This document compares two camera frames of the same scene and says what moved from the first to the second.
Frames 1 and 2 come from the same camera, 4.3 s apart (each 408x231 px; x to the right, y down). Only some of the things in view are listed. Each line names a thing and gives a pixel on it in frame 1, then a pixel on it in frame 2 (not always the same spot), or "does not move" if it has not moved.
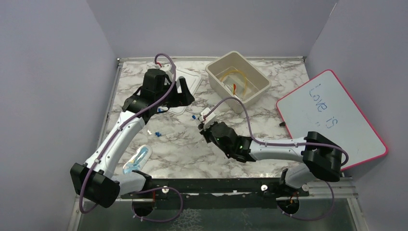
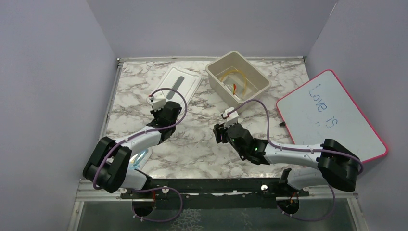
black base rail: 216,193 does not move
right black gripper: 205,132 to 218,130
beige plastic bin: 231,75 does not move
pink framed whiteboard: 323,106 does not move
